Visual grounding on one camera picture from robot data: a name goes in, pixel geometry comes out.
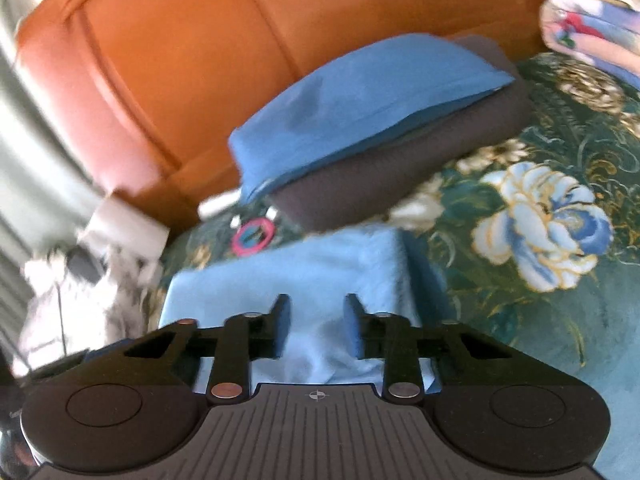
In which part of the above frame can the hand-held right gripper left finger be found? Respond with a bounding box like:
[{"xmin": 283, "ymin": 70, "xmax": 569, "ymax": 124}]
[{"xmin": 123, "ymin": 293, "xmax": 292, "ymax": 406}]

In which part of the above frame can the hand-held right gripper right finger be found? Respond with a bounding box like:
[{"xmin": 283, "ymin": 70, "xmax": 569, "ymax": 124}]
[{"xmin": 344, "ymin": 293, "xmax": 514, "ymax": 406}]

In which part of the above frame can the light blue soft garment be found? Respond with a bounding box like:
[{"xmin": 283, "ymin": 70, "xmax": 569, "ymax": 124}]
[{"xmin": 159, "ymin": 227, "xmax": 446, "ymax": 396}]

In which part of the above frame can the small white tube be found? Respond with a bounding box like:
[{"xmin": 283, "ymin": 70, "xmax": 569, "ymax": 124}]
[{"xmin": 199, "ymin": 191, "xmax": 242, "ymax": 218}]

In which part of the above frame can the green floral bedspread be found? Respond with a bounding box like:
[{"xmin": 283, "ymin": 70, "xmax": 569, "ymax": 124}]
[{"xmin": 160, "ymin": 52, "xmax": 640, "ymax": 480}]

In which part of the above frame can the dark brown pillow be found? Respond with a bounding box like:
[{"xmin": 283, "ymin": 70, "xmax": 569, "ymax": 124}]
[{"xmin": 272, "ymin": 35, "xmax": 532, "ymax": 233}]

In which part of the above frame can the white nightstand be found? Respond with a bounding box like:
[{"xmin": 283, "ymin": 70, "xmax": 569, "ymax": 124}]
[{"xmin": 80, "ymin": 194, "xmax": 172, "ymax": 263}]

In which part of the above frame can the white crumpled cloth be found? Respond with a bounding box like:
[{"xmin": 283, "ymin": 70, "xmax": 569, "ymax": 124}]
[{"xmin": 20, "ymin": 247, "xmax": 163, "ymax": 366}]

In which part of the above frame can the blue pillow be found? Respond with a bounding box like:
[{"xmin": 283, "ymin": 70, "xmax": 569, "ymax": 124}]
[{"xmin": 227, "ymin": 34, "xmax": 517, "ymax": 206}]

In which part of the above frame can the grey curtain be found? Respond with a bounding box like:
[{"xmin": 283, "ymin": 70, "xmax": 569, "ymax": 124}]
[{"xmin": 0, "ymin": 0, "xmax": 113, "ymax": 271}]

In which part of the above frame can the folded colourful floral quilt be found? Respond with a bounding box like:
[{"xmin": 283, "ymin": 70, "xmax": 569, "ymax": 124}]
[{"xmin": 539, "ymin": 0, "xmax": 640, "ymax": 93}]

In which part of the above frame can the pink ring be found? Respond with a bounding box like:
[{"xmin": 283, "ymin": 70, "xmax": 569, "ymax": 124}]
[{"xmin": 231, "ymin": 217, "xmax": 277, "ymax": 257}]

